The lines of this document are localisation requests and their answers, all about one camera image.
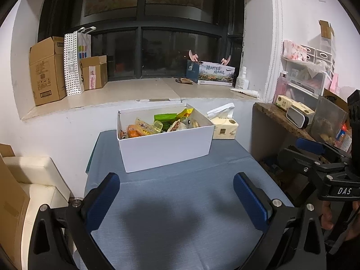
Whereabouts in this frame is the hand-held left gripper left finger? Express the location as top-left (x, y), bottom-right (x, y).
top-left (28, 172), bottom-right (121, 270)

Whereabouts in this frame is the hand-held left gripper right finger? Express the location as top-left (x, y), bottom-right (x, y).
top-left (233, 172), bottom-right (327, 270)

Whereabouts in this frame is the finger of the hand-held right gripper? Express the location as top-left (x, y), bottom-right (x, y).
top-left (277, 147), bottom-right (349, 180)
top-left (295, 137), bottom-right (352, 164)

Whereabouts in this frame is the white cardboard box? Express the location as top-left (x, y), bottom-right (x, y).
top-left (117, 103), bottom-right (216, 173)

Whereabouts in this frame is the orange snack packet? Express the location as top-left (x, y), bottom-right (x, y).
top-left (124, 124), bottom-right (154, 139)

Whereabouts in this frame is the green snack bar packet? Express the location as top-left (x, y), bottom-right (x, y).
top-left (154, 113), bottom-right (178, 122)

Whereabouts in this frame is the yellow snack packet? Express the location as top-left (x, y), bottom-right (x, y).
top-left (176, 107), bottom-right (195, 121)

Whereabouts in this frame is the person's right hand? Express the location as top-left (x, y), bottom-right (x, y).
top-left (320, 202), bottom-right (336, 230)

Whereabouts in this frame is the clear plastic container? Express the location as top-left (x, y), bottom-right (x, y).
top-left (309, 94), bottom-right (349, 147)

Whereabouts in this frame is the red blue packet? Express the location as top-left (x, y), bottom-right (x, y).
top-left (335, 124), bottom-right (353, 154)

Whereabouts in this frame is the small cream tissue pack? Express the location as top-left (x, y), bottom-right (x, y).
top-left (275, 95), bottom-right (296, 111)
top-left (292, 102), bottom-right (315, 116)

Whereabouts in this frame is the brown side counter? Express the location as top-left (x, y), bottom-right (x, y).
top-left (253, 102), bottom-right (313, 138)

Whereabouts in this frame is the pink bottle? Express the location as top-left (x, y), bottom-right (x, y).
top-left (274, 72), bottom-right (290, 104)

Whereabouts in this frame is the blue grey tablecloth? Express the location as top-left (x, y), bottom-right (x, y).
top-left (84, 129), bottom-right (294, 270)

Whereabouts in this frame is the cream leather seat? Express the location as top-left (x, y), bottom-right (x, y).
top-left (1, 156), bottom-right (71, 262)

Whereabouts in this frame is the white tube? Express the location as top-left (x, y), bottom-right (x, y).
top-left (229, 88), bottom-right (259, 97)

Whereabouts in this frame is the clear wrapped snack packet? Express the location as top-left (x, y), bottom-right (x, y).
top-left (134, 117), bottom-right (158, 134)

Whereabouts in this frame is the white drawer organizer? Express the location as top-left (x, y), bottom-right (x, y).
top-left (281, 43), bottom-right (336, 96)

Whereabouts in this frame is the white plastic bottle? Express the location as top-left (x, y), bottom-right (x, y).
top-left (236, 66), bottom-right (250, 90)

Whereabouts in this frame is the large plain cardboard box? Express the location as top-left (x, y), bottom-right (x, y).
top-left (0, 143), bottom-right (30, 261)

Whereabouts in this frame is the pink floral packet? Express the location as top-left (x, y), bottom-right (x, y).
top-left (283, 40), bottom-right (308, 61)

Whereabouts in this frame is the white snack packet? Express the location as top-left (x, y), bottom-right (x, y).
top-left (180, 119), bottom-right (199, 130)

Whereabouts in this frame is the triangular snack packet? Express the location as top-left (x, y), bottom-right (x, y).
top-left (167, 119), bottom-right (182, 132)

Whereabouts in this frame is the landscape printed gift box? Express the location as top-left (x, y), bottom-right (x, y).
top-left (186, 60), bottom-right (235, 86)

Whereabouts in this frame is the small red-labelled cardboard box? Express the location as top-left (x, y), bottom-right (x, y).
top-left (79, 55), bottom-right (109, 91)

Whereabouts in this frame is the white dotted paper bag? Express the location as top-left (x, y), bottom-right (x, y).
top-left (63, 27), bottom-right (97, 97)

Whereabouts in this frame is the tall brown cardboard box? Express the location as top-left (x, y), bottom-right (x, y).
top-left (29, 36), bottom-right (68, 106)

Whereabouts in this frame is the dark window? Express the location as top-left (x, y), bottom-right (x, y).
top-left (38, 0), bottom-right (245, 81)

